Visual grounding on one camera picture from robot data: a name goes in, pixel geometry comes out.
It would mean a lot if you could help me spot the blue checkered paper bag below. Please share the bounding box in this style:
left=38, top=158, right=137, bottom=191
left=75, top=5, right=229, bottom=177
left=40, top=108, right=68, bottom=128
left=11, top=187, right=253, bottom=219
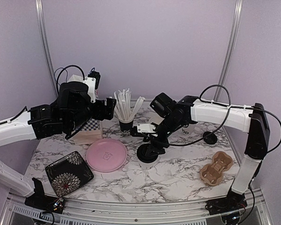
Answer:
left=53, top=67, right=104, bottom=146

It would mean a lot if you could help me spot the bundle of wrapped white straws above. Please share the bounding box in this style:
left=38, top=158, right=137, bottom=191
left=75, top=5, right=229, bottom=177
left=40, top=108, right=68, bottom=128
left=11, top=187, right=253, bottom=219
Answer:
left=113, top=89, right=146, bottom=122

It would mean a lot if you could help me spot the black floral square plate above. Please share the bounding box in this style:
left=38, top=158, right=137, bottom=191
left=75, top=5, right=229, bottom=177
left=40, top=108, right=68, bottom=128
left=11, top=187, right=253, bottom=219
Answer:
left=45, top=151, right=94, bottom=197

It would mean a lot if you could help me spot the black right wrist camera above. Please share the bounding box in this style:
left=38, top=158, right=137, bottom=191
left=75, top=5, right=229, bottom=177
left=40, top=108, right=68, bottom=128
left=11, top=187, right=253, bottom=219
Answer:
left=150, top=92, right=177, bottom=118

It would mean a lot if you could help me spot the brown cardboard cup carrier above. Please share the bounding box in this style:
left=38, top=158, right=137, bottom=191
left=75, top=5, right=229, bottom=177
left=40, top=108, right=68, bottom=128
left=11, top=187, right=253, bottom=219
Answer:
left=200, top=151, right=233, bottom=186

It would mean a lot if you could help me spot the white paper coffee cup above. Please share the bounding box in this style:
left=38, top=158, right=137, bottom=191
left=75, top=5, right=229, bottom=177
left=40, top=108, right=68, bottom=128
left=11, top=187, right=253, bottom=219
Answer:
left=181, top=123, right=196, bottom=135
left=139, top=159, right=159, bottom=170

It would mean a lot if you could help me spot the stack of white paper cups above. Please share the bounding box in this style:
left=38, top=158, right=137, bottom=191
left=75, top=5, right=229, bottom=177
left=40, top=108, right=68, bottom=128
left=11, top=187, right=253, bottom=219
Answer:
left=148, top=116, right=163, bottom=125

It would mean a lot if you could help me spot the stack of black lids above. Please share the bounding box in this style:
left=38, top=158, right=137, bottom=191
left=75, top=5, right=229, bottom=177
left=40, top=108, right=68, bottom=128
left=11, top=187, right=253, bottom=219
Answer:
left=203, top=131, right=218, bottom=145

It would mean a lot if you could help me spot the aluminium frame post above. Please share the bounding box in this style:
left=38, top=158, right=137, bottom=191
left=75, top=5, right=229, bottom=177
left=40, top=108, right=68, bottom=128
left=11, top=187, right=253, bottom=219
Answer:
left=212, top=0, right=244, bottom=101
left=35, top=0, right=58, bottom=97

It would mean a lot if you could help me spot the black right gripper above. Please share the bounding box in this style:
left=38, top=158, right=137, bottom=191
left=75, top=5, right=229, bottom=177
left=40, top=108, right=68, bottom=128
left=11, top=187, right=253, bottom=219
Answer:
left=143, top=115, right=184, bottom=158

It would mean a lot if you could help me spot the pink round plate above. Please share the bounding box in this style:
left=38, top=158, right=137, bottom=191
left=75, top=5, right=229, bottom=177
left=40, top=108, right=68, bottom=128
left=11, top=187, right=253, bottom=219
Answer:
left=86, top=138, right=127, bottom=173

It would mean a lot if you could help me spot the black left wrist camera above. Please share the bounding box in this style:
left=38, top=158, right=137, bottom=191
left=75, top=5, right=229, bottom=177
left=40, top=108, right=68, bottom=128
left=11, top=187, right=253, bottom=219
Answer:
left=58, top=71, right=101, bottom=108

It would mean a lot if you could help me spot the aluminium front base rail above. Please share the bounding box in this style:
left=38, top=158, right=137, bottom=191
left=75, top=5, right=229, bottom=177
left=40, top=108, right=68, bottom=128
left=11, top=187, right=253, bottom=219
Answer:
left=0, top=189, right=273, bottom=225

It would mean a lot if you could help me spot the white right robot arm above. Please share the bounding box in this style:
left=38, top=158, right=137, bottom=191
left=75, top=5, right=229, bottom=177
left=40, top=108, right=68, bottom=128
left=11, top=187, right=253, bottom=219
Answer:
left=139, top=123, right=247, bottom=203

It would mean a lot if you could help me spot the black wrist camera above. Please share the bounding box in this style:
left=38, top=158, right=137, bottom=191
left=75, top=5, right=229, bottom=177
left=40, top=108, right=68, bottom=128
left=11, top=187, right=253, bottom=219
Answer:
left=58, top=71, right=101, bottom=108
left=150, top=92, right=177, bottom=118

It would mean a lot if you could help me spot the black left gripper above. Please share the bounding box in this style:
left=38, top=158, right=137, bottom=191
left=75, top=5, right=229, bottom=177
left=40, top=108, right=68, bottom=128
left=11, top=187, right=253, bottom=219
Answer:
left=67, top=97, right=117, bottom=132

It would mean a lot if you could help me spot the left aluminium frame post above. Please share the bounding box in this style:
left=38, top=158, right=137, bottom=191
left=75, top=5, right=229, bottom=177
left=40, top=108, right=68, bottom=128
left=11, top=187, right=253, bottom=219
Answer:
left=35, top=0, right=58, bottom=97

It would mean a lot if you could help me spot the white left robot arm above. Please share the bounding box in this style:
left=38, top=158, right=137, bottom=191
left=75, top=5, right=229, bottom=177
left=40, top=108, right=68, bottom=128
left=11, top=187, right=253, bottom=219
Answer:
left=0, top=93, right=56, bottom=203

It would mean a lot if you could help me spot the black cup holding straws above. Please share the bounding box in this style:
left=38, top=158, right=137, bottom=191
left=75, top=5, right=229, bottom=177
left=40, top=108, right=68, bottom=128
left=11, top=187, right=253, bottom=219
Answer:
left=119, top=119, right=133, bottom=135

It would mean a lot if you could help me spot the right aluminium frame post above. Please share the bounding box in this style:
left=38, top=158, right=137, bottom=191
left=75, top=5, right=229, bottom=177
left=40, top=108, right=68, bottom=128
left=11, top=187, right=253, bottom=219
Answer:
left=212, top=0, right=244, bottom=101

